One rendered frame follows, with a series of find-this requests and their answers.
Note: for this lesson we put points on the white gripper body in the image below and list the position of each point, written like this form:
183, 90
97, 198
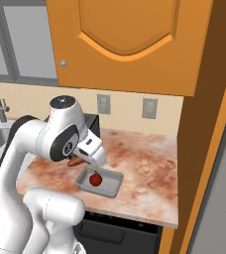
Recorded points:
95, 156

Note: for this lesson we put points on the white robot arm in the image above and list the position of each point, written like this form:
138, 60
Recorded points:
25, 145

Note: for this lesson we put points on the orange carrot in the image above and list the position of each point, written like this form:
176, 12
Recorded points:
74, 162

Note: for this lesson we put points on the grey tupperware container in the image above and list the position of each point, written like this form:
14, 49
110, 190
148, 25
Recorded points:
111, 185

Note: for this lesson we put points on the black dishwasher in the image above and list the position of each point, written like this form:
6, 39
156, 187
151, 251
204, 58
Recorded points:
118, 234

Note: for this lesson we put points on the orange cupboard door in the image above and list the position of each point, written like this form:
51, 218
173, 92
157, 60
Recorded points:
125, 66

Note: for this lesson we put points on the round grey cupboard knob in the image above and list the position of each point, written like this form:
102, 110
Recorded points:
63, 63

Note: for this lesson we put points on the brown orange fridge housing panel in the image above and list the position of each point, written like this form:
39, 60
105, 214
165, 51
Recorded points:
201, 99

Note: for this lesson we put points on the grey fridge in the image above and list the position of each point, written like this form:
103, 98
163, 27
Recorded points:
222, 185

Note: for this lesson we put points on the grey framed window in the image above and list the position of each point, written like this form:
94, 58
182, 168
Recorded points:
29, 43

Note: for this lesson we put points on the grey wall outlet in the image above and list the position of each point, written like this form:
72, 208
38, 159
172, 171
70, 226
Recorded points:
149, 108
103, 104

